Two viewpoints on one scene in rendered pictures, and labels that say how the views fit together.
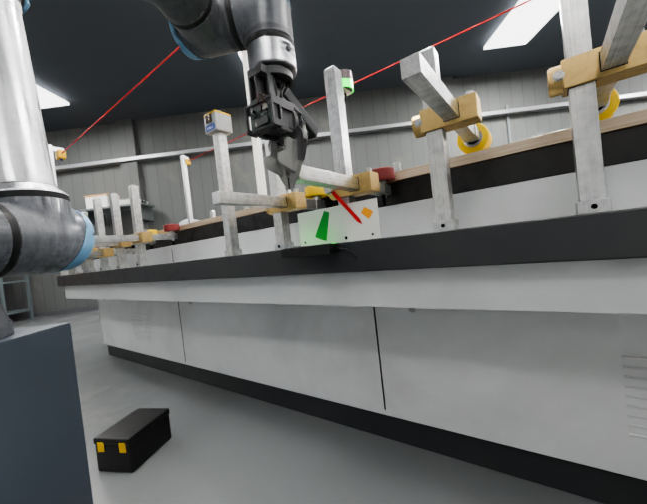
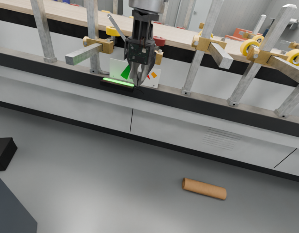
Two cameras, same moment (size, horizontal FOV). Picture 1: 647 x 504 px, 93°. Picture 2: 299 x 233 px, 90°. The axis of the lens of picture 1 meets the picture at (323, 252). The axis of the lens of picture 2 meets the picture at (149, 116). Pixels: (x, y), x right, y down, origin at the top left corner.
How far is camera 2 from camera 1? 0.47 m
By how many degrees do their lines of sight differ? 47
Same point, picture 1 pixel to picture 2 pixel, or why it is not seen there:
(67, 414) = (2, 191)
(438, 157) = (197, 64)
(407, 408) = (139, 132)
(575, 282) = (215, 120)
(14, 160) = not seen: outside the picture
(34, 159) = not seen: outside the picture
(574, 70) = (260, 57)
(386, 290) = (151, 106)
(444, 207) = (189, 86)
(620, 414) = (200, 138)
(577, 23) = (275, 36)
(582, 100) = (254, 69)
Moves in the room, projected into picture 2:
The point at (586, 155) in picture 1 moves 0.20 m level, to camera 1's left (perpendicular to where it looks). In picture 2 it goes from (242, 88) to (213, 91)
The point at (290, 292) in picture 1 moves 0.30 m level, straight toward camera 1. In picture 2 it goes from (97, 94) to (117, 125)
